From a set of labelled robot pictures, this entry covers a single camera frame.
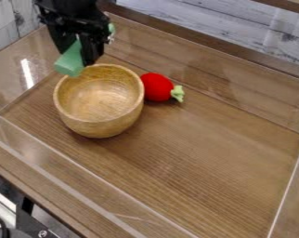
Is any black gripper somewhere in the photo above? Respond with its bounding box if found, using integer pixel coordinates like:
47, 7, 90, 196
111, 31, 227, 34
34, 0, 111, 66

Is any green foam block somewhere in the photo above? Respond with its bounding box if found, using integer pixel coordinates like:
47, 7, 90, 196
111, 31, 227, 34
55, 23, 115, 77

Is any wooden brown bowl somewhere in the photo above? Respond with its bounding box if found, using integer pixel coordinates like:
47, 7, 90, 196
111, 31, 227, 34
54, 63, 144, 139

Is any red plush strawberry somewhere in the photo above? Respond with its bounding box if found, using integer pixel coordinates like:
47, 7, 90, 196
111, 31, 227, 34
140, 73, 184, 102

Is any clear acrylic wall panel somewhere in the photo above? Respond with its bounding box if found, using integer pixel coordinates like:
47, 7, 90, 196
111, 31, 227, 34
0, 115, 198, 238

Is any black table leg frame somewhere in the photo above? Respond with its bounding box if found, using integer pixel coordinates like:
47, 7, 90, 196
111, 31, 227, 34
0, 195, 62, 238

